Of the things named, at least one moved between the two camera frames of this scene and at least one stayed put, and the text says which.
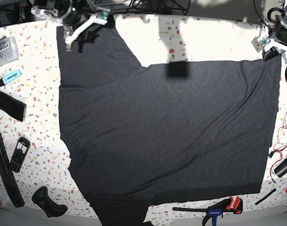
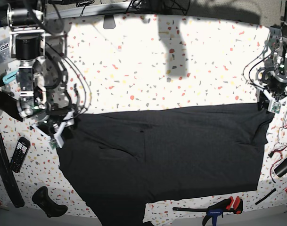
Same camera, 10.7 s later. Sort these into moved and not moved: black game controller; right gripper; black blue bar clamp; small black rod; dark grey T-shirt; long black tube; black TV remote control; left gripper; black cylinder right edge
Moved: left gripper; dark grey T-shirt; right gripper
Not moved: black TV remote control; black blue bar clamp; small black rod; black cylinder right edge; long black tube; black game controller
